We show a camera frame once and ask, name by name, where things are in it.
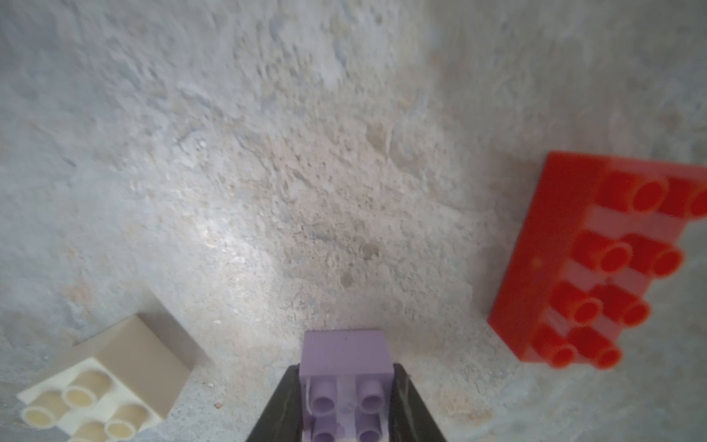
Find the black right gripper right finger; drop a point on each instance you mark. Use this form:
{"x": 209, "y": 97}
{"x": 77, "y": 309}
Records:
{"x": 410, "y": 420}

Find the cream lego brick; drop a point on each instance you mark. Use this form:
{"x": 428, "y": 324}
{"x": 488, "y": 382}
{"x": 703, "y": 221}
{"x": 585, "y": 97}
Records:
{"x": 110, "y": 387}

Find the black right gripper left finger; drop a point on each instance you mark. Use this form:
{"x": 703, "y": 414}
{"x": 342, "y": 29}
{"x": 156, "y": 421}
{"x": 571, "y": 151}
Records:
{"x": 282, "y": 417}

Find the long red lego brick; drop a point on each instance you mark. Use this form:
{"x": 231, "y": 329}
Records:
{"x": 600, "y": 230}

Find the lilac lego brick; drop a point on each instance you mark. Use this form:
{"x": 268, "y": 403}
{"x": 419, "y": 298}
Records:
{"x": 345, "y": 382}

